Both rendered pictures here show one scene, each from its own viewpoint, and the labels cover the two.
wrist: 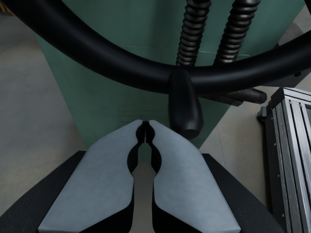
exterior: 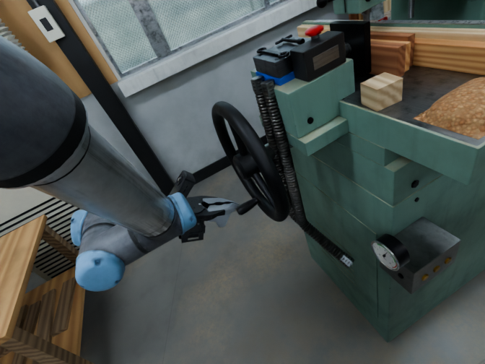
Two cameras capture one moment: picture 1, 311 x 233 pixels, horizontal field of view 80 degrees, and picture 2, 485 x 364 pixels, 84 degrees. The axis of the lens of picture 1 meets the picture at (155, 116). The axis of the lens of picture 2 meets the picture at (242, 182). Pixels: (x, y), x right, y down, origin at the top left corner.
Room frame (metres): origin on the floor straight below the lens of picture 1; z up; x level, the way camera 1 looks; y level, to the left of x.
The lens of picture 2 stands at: (0.11, -0.51, 1.14)
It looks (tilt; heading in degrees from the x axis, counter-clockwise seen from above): 38 degrees down; 91
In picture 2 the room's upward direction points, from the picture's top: 24 degrees counter-clockwise
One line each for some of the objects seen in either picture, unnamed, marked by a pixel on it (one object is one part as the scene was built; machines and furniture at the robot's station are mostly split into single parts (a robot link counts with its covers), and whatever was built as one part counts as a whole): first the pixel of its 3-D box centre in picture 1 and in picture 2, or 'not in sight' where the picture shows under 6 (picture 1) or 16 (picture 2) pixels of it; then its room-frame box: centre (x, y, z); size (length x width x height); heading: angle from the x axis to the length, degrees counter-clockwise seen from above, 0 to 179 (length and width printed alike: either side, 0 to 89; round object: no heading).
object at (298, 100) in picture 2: not in sight; (302, 92); (0.29, -0.02, 0.91); 0.15 x 0.14 x 0.09; 102
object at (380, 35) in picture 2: not in sight; (366, 47); (0.45, 0.03, 0.93); 0.20 x 0.02 x 0.06; 102
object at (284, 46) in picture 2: not in sight; (295, 55); (0.28, -0.02, 0.99); 0.13 x 0.11 x 0.06; 102
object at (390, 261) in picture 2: not in sight; (391, 253); (0.31, -0.25, 0.65); 0.06 x 0.04 x 0.08; 102
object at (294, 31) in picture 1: (279, 54); (417, 255); (0.38, -0.23, 0.58); 0.12 x 0.08 x 0.08; 12
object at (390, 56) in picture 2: not in sight; (364, 56); (0.42, -0.01, 0.93); 0.17 x 0.02 x 0.05; 102
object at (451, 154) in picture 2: not in sight; (338, 93); (0.37, 0.00, 0.87); 0.61 x 0.30 x 0.06; 102
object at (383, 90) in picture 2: not in sight; (380, 91); (0.37, -0.14, 0.92); 0.04 x 0.04 x 0.04; 2
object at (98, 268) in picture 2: not in sight; (110, 251); (-0.17, -0.13, 0.83); 0.11 x 0.11 x 0.08; 10
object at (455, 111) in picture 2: not in sight; (479, 96); (0.44, -0.24, 0.91); 0.12 x 0.09 x 0.03; 12
